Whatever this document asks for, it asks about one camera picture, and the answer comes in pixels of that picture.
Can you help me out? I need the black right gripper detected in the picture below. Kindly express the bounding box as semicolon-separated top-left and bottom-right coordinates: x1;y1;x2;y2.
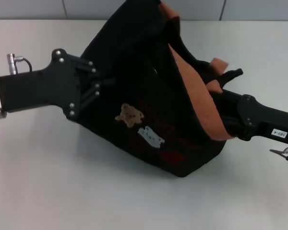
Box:
220;88;288;145

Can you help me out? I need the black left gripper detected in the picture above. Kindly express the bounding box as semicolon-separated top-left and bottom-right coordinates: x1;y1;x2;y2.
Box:
0;48;116;121

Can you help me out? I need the black food bag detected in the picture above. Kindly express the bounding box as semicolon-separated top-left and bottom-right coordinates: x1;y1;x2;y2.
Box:
75;0;244;179

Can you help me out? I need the left gripper cable, silver plug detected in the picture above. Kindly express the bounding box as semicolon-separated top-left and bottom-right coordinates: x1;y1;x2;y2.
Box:
6;53;35;75

